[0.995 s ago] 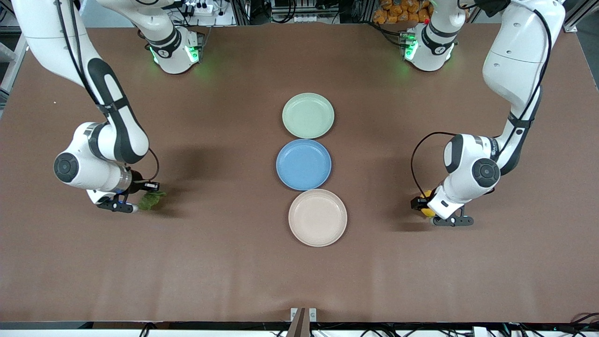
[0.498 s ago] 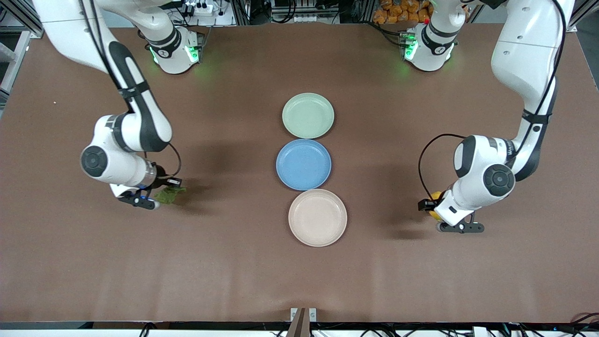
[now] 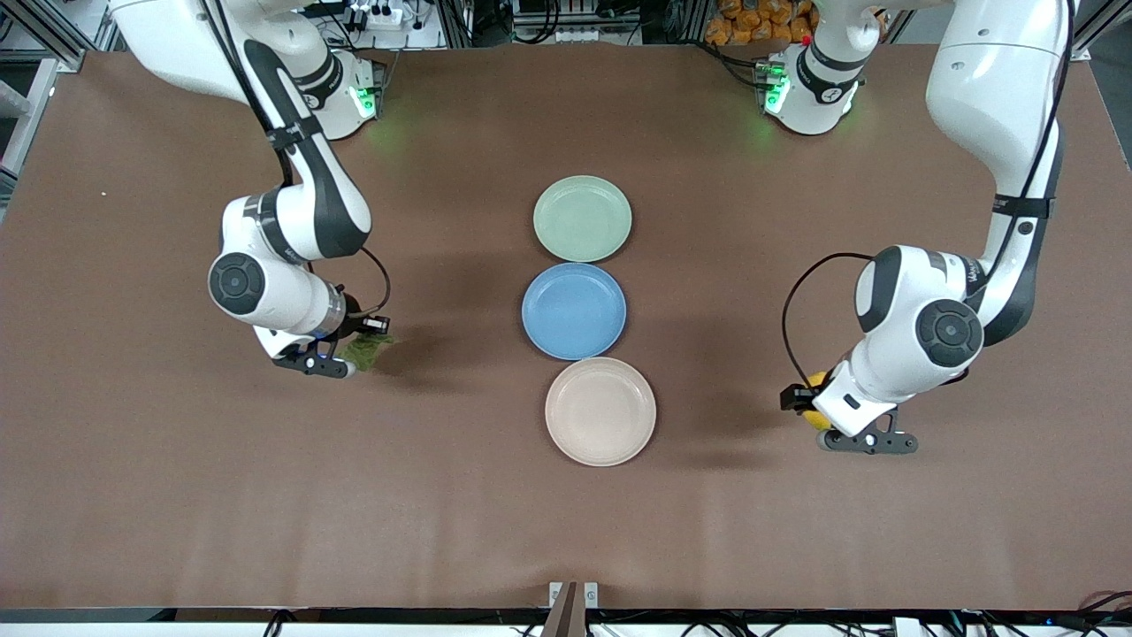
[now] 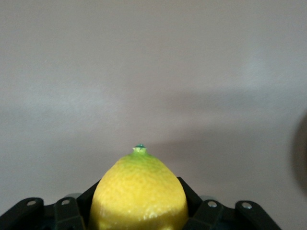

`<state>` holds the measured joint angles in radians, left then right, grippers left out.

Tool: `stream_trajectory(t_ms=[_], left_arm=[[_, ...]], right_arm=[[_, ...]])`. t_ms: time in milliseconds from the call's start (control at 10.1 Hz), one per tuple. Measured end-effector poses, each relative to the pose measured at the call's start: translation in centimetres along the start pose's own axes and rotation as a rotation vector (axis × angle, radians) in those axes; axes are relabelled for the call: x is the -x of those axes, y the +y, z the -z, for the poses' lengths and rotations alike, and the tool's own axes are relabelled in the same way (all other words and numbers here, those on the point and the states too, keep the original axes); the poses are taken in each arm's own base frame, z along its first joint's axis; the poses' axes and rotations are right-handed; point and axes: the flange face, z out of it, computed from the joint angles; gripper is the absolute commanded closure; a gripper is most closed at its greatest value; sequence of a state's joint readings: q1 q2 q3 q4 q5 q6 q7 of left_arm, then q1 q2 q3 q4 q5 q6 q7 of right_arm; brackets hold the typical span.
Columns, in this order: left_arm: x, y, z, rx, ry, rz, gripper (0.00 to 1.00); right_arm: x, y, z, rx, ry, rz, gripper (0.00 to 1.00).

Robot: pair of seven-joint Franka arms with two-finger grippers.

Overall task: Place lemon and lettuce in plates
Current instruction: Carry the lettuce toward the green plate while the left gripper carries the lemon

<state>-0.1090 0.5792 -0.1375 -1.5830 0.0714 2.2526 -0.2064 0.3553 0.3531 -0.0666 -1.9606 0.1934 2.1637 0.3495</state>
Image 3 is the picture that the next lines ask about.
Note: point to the green lettuce leaf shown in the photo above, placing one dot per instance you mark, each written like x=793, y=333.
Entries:
x=364, y=352

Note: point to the blue plate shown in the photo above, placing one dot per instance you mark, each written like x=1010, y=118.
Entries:
x=573, y=310

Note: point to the beige plate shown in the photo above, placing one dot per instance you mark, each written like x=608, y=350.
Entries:
x=600, y=411

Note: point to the white power strip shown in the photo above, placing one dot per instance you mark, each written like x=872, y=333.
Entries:
x=385, y=15

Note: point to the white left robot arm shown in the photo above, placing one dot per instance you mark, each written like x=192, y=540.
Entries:
x=990, y=88

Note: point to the pale green plate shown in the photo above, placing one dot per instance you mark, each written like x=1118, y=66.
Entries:
x=582, y=218

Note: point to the aluminium frame profile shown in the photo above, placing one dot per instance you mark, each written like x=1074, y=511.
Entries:
x=35, y=115
x=1097, y=26

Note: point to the yellow lemon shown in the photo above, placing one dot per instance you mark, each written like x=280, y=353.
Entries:
x=815, y=419

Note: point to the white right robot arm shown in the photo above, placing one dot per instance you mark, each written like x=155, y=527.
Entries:
x=309, y=203

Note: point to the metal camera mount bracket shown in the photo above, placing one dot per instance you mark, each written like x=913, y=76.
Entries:
x=573, y=610

